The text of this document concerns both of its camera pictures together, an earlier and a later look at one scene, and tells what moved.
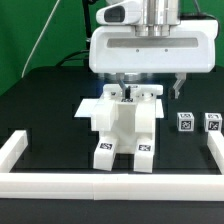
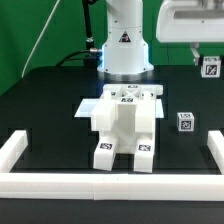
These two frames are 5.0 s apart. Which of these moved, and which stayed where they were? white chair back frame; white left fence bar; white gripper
Moved: white gripper
Stayed: white left fence bar; white chair back frame
